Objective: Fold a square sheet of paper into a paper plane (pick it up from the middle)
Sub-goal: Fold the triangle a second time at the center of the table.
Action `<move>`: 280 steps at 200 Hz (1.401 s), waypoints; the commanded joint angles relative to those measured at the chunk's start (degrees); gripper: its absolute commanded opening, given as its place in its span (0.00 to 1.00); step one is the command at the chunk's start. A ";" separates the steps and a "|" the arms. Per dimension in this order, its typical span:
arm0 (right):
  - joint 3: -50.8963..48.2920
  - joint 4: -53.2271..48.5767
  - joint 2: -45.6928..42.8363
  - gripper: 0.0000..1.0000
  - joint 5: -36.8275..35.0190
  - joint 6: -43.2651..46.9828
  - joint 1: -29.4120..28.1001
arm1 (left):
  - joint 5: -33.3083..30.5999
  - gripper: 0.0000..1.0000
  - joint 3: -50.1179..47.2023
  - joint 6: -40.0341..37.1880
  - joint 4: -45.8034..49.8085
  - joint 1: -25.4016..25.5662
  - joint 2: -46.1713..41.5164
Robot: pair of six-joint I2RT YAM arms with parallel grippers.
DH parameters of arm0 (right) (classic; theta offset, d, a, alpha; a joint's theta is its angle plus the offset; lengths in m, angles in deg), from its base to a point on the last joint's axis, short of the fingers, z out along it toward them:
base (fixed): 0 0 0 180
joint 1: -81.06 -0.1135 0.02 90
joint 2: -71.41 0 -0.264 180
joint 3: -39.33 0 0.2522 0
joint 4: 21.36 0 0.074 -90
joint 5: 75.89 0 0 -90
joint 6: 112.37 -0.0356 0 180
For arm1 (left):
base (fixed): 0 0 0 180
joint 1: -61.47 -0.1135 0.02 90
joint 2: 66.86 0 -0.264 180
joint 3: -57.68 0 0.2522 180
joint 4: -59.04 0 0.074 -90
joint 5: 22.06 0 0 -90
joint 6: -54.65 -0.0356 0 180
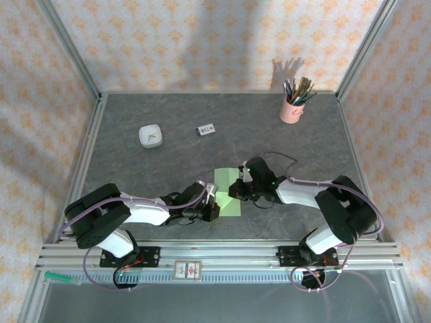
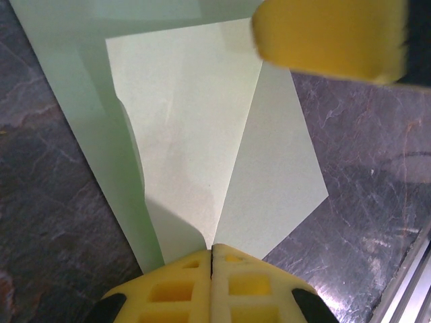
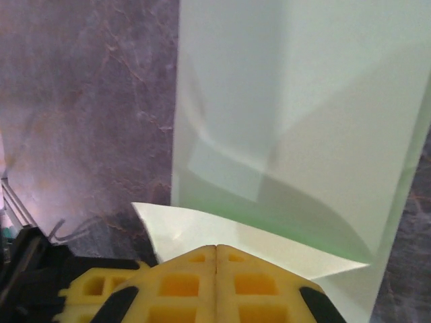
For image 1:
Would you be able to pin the light green paper sheet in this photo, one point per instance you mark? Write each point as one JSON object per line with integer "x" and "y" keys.
{"x": 227, "y": 176}

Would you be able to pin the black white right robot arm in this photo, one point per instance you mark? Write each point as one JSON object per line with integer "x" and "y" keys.
{"x": 350, "y": 212}

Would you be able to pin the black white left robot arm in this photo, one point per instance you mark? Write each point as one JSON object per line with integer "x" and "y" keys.
{"x": 94, "y": 215}

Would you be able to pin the white square clock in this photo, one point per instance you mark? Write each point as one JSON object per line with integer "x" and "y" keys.
{"x": 151, "y": 135}

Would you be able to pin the printed label sticker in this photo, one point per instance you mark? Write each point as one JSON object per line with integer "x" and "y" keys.
{"x": 187, "y": 270}

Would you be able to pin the small black white card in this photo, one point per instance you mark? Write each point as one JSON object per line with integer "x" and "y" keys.
{"x": 205, "y": 130}

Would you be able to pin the pink metal pencil bucket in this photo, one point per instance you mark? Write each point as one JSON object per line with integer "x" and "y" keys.
{"x": 291, "y": 112}

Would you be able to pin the white marker brown cap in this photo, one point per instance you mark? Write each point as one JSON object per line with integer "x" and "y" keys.
{"x": 296, "y": 101}

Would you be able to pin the green pencil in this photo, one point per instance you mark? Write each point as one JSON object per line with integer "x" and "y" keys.
{"x": 308, "y": 91}
{"x": 309, "y": 97}

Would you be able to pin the wooden ruler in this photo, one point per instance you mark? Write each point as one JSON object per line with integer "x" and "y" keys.
{"x": 304, "y": 84}

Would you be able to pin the green marker pen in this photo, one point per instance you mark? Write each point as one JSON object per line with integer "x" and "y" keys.
{"x": 59, "y": 277}

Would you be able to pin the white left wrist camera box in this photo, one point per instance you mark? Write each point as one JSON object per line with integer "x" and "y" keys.
{"x": 210, "y": 190}

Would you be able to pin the aluminium mounting rail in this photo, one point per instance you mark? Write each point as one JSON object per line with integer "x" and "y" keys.
{"x": 219, "y": 255}

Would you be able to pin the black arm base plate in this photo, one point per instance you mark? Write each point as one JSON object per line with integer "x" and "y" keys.
{"x": 286, "y": 255}
{"x": 151, "y": 255}

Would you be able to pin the aluminium back rail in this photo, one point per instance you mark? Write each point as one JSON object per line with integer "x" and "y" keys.
{"x": 219, "y": 92}

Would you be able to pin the aluminium side rail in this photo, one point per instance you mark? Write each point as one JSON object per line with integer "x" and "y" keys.
{"x": 350, "y": 134}
{"x": 85, "y": 161}

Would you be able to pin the aluminium frame post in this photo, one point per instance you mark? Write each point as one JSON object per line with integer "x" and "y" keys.
{"x": 67, "y": 47}
{"x": 367, "y": 47}

